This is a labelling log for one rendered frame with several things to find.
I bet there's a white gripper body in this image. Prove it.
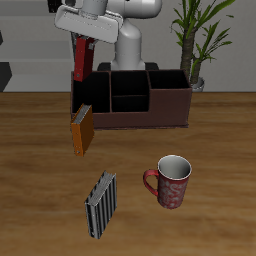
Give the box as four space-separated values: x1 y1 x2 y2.
54 5 125 45

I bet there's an orange book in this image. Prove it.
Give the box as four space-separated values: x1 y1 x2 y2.
70 103 96 158

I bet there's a dark brown desk caddy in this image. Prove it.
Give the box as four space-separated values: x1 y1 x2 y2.
70 68 194 131

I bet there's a black and grey striped book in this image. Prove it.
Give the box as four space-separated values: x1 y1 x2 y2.
83 170 118 240

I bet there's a green pot plant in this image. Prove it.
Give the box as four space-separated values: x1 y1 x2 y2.
170 0 237 94

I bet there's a red patterned mug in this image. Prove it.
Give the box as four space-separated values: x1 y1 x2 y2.
142 154 193 211

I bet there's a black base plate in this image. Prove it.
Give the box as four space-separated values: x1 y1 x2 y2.
96 61 160 72

